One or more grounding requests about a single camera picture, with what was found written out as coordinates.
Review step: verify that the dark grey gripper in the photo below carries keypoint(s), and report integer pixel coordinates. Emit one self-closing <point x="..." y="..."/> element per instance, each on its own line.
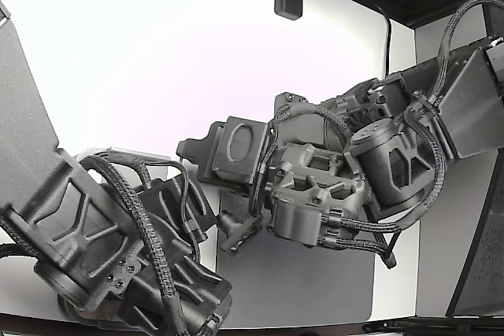
<point x="236" y="172"/>

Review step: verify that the grey rubber mat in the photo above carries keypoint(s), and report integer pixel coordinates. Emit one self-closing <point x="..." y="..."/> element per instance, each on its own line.
<point x="295" y="281"/>

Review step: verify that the dark side panel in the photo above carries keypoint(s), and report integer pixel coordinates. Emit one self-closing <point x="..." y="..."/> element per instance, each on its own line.
<point x="484" y="253"/>

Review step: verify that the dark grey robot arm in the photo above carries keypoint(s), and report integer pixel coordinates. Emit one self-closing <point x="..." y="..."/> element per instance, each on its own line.
<point x="464" y="108"/>

